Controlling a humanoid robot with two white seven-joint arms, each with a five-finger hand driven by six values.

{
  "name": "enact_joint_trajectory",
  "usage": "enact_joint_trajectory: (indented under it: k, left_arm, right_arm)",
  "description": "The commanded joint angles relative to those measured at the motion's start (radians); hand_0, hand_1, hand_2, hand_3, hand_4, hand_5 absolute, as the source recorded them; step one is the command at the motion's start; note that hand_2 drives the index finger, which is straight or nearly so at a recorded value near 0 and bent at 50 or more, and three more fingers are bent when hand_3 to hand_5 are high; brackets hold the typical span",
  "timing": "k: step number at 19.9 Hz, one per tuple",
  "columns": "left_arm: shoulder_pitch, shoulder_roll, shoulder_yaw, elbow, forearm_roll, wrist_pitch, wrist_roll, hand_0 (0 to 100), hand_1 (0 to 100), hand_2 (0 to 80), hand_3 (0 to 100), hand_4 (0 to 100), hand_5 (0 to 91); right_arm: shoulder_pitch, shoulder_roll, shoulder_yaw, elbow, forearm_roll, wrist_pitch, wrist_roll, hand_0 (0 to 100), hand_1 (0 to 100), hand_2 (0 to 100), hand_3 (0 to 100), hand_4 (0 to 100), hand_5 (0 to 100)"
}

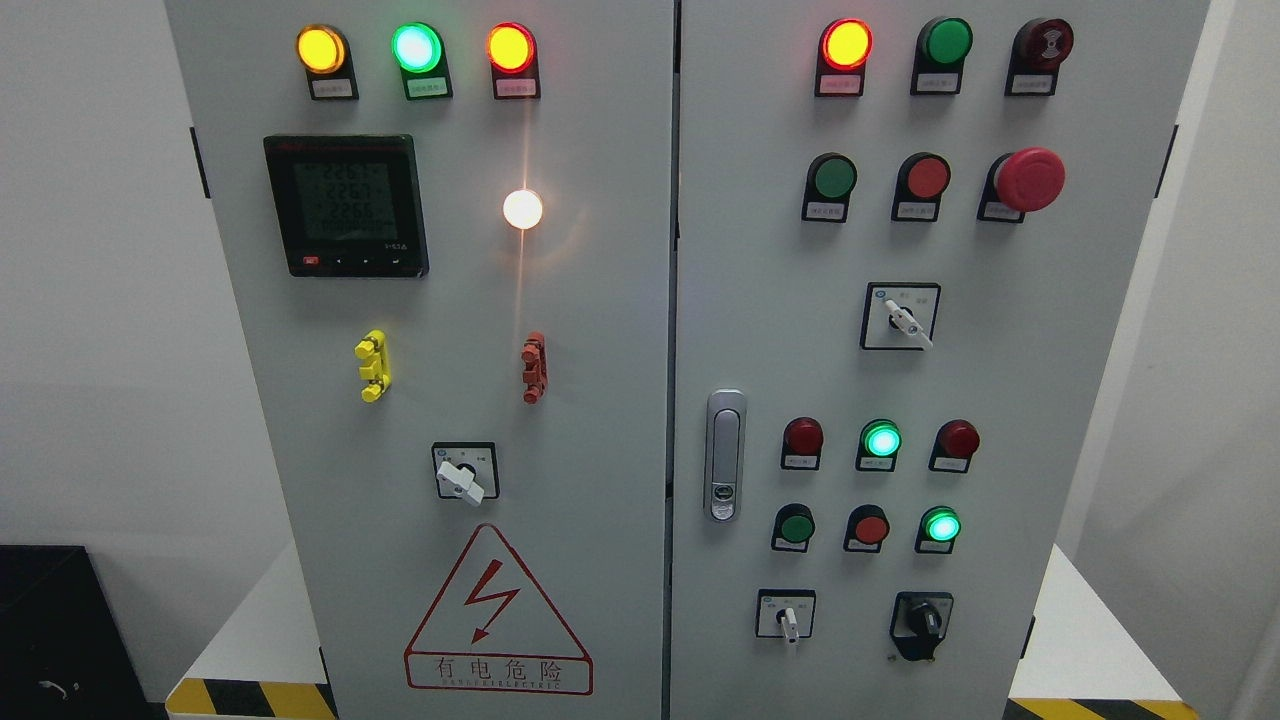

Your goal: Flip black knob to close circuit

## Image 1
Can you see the red push button fourth row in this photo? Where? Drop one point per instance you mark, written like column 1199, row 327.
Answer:
column 867, row 529

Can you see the red emergency stop mushroom button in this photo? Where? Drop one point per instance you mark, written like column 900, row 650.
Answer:
column 1020, row 182

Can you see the red lamp right third row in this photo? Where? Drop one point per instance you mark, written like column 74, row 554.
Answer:
column 956, row 443

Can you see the dark red lamp left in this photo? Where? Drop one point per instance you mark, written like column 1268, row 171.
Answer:
column 802, row 442

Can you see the red-orange indicator lamp left door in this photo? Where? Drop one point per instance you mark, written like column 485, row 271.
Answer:
column 513, row 55

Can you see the black rotary knob switch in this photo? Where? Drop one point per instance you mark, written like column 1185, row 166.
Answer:
column 919, row 623

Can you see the yellow indicator lamp top left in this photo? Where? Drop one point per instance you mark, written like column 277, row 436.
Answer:
column 324, row 54

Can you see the green lamp right fourth row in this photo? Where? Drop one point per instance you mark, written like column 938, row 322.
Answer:
column 937, row 532

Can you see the grey right cabinet door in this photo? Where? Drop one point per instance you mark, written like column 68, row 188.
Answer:
column 773, row 305

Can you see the green lamp right door top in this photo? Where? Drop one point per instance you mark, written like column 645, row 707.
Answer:
column 940, row 55

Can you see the white selector switch right upper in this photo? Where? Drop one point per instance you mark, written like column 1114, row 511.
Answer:
column 900, row 316

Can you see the green push button second row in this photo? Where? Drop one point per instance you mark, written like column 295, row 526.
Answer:
column 828, row 187

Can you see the green push button fourth row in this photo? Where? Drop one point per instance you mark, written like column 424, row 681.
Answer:
column 794, row 526

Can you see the white glowing indicator lamp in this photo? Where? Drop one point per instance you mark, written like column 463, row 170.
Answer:
column 523, row 209

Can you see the grey cabinet door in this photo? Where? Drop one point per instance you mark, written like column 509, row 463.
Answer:
column 773, row 305
column 582, row 471

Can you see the green indicator lamp top left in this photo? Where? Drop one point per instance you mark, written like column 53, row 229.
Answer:
column 421, row 58

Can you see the dark red buzzer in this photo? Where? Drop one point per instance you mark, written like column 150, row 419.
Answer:
column 1039, row 49

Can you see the white selector switch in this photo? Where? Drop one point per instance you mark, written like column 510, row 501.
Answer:
column 785, row 614
column 900, row 316

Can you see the white selector switch left door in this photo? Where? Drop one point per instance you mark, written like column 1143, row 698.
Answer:
column 466, row 471

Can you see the silver door lock handle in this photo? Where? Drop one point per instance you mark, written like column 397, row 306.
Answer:
column 723, row 453

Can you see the grey left cabinet door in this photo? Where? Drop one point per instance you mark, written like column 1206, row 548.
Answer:
column 582, row 471

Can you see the red push button second row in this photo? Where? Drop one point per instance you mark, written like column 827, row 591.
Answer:
column 920, row 183

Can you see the red-orange lamp right door top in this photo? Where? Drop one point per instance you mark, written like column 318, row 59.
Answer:
column 843, row 51

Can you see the yellow terminal connector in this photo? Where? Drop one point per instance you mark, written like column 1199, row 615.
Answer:
column 374, row 365

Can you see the black digital power meter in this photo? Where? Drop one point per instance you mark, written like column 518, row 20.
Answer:
column 348, row 205

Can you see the white selector switch lower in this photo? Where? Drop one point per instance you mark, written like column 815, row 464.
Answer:
column 785, row 614

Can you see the red terminal connector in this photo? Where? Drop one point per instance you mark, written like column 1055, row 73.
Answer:
column 535, row 373

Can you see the black box lower left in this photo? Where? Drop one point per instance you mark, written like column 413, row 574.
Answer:
column 62, row 656

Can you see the red electric hazard warning sticker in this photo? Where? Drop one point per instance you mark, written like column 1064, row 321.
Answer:
column 492, row 628

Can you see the lit green lamp middle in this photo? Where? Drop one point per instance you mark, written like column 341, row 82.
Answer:
column 879, row 444

